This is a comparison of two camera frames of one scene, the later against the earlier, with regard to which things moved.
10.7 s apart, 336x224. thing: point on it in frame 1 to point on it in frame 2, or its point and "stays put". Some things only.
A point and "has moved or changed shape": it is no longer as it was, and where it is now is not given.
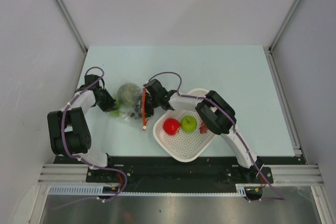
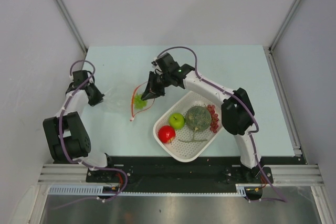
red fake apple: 171,126 to 166,134
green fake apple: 188,124 to 177,120
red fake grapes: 203,129 has moved or changed shape
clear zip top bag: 132,102 has moved or changed shape
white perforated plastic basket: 185,146 stays put
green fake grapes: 116,113 to 139,104
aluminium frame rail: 290,174 stays put
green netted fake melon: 128,94 to 197,118
